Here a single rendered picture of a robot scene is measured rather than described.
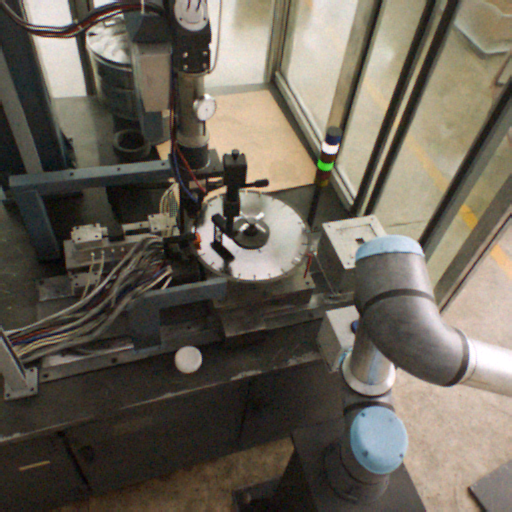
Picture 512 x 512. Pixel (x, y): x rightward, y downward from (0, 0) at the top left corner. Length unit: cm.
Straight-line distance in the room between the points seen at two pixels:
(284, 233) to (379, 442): 61
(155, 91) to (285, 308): 73
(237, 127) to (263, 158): 21
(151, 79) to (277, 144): 103
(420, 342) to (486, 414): 169
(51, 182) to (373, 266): 91
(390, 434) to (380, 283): 43
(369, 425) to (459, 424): 127
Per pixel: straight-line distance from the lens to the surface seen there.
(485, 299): 282
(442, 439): 234
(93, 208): 178
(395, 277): 83
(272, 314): 148
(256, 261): 135
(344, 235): 154
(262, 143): 203
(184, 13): 98
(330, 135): 145
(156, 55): 106
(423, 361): 81
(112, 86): 183
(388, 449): 115
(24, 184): 145
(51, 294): 156
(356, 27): 171
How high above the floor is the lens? 200
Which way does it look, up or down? 51 degrees down
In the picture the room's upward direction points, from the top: 9 degrees clockwise
